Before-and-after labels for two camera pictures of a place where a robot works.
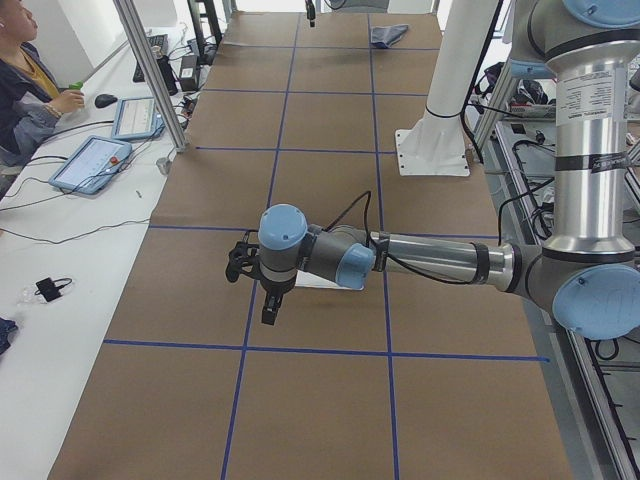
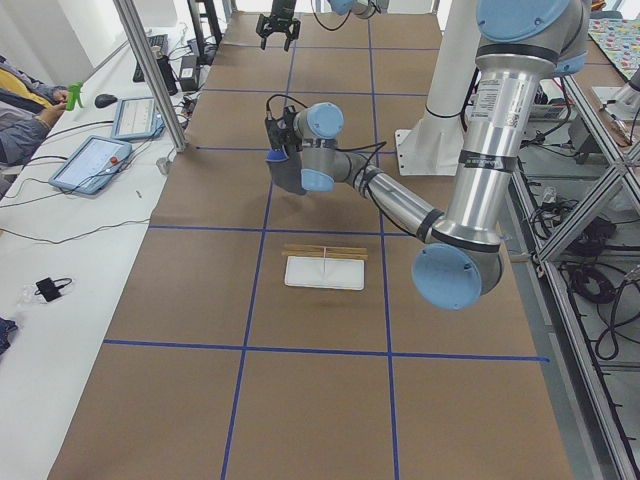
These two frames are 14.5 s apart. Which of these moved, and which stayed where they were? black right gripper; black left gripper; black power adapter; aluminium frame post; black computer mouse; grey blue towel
Moved: black left gripper; black right gripper; grey blue towel
Stayed: aluminium frame post; black computer mouse; black power adapter
